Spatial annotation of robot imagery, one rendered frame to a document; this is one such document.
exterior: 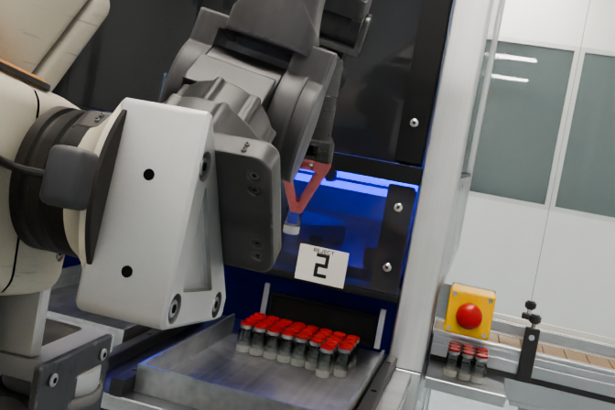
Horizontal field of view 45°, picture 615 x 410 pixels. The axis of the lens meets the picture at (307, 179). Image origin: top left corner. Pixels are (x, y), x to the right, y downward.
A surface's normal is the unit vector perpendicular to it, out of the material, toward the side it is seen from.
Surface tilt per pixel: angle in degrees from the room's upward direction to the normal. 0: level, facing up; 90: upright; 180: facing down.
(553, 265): 90
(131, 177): 82
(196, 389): 90
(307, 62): 85
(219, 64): 38
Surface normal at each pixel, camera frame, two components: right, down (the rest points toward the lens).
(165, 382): -0.25, 0.00
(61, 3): 0.96, 0.18
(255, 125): 0.83, -0.25
